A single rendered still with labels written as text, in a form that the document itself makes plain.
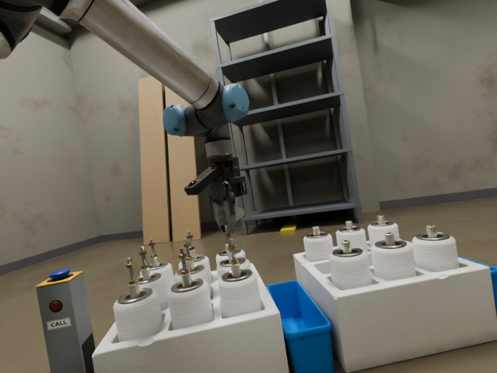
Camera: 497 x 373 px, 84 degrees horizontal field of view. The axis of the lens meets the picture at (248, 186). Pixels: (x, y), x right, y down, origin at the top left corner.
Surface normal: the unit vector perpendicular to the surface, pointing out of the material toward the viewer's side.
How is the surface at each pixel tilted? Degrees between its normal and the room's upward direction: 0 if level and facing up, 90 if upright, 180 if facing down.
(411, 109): 90
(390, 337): 90
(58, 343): 90
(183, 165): 78
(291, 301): 88
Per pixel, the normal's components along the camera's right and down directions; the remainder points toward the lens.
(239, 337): 0.14, 0.00
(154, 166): -0.27, -0.14
